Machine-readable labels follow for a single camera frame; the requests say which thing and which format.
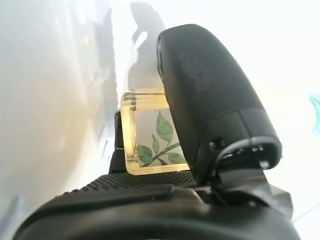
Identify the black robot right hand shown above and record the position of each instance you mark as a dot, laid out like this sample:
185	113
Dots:
205	100

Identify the yellow tea bottle green label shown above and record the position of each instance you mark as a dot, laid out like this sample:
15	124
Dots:
150	130

